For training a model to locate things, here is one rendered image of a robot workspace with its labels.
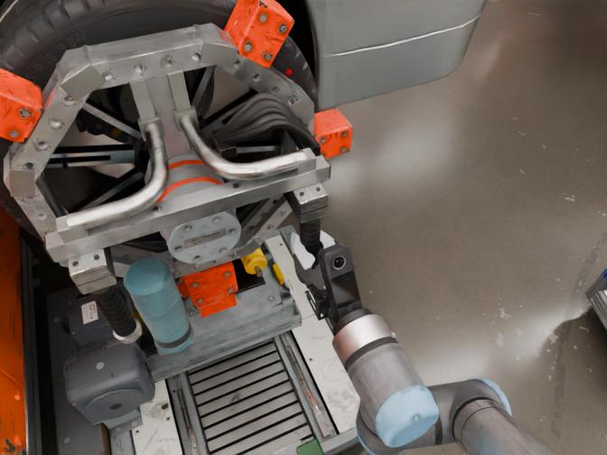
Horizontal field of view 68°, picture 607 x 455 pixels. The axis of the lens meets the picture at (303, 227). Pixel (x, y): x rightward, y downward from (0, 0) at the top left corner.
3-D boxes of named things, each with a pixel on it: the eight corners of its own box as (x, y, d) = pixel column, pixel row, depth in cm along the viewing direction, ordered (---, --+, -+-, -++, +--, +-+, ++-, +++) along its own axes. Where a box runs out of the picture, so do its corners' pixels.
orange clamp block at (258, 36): (254, 50, 81) (279, 3, 77) (269, 70, 76) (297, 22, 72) (219, 33, 77) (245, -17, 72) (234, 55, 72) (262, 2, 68)
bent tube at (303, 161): (272, 105, 82) (268, 50, 74) (316, 170, 71) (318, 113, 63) (176, 129, 78) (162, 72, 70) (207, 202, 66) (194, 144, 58)
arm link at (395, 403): (381, 459, 64) (389, 438, 56) (341, 380, 72) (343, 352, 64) (437, 430, 66) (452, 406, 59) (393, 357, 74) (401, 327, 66)
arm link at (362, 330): (345, 351, 64) (404, 327, 67) (331, 323, 67) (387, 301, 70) (341, 377, 71) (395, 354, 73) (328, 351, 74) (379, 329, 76)
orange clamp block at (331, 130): (299, 143, 101) (335, 133, 104) (313, 163, 96) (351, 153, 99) (299, 116, 96) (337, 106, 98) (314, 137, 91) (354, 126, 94)
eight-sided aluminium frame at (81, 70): (302, 218, 118) (302, 3, 77) (312, 235, 114) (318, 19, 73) (86, 287, 104) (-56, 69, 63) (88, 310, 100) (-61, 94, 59)
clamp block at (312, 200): (305, 181, 80) (305, 158, 76) (328, 216, 75) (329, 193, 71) (279, 190, 79) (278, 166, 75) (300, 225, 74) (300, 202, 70)
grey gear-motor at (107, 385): (145, 309, 157) (114, 246, 131) (172, 422, 132) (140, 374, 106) (91, 327, 153) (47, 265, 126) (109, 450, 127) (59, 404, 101)
